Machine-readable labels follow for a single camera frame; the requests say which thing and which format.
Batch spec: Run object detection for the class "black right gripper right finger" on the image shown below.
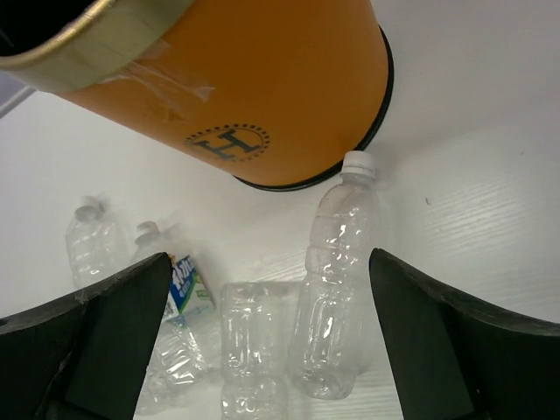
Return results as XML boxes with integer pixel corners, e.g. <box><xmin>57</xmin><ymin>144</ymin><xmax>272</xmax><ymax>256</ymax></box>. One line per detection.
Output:
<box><xmin>369</xmin><ymin>248</ymin><xmax>559</xmax><ymax>419</ymax></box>

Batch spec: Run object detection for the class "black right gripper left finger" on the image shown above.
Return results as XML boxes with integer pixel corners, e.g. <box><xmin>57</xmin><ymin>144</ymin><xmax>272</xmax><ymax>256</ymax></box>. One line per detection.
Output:
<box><xmin>1</xmin><ymin>253</ymin><xmax>172</xmax><ymax>419</ymax></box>

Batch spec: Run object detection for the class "clear bottle blue white label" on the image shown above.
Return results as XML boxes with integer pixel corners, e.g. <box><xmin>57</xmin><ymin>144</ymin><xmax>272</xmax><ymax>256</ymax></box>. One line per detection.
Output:
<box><xmin>132</xmin><ymin>220</ymin><xmax>220</xmax><ymax>416</ymax></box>

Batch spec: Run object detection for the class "small clear bottle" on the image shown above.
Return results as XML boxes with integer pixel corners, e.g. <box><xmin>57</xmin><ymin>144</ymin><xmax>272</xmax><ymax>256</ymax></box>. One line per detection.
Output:
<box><xmin>65</xmin><ymin>195</ymin><xmax>130</xmax><ymax>289</ymax></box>

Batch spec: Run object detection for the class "clear bottle white cap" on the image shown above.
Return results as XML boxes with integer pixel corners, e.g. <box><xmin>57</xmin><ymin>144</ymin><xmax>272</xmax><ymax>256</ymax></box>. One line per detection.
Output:
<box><xmin>289</xmin><ymin>150</ymin><xmax>379</xmax><ymax>400</ymax></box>

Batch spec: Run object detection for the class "clear crushed bottle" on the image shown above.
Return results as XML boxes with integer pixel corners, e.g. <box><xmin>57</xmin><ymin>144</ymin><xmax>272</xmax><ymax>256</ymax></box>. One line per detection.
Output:
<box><xmin>220</xmin><ymin>283</ymin><xmax>288</xmax><ymax>419</ymax></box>

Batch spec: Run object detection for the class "orange cylindrical bin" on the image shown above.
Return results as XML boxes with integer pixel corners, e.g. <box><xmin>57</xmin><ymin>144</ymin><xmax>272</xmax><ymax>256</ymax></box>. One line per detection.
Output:
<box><xmin>1</xmin><ymin>0</ymin><xmax>394</xmax><ymax>191</ymax></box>

